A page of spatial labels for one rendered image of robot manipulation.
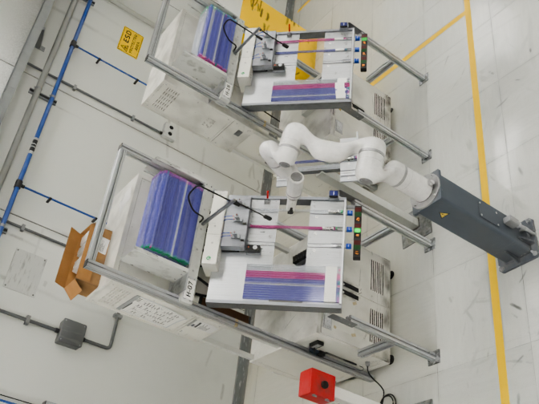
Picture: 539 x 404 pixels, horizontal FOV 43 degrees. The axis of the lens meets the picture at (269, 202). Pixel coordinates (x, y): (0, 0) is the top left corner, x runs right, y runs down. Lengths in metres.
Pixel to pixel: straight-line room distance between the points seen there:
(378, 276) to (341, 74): 1.33
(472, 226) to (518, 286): 0.44
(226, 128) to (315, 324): 1.56
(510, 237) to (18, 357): 3.08
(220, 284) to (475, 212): 1.36
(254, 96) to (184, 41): 0.62
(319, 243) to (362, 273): 0.57
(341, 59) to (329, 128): 0.46
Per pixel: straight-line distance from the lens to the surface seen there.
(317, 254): 3.75
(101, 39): 6.32
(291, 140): 3.26
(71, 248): 3.98
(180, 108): 4.65
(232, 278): 3.73
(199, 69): 4.51
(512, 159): 4.24
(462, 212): 3.49
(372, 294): 4.27
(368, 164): 3.19
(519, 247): 3.79
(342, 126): 4.79
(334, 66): 4.69
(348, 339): 4.01
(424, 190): 3.39
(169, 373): 5.21
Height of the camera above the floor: 2.77
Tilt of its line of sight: 26 degrees down
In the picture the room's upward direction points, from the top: 63 degrees counter-clockwise
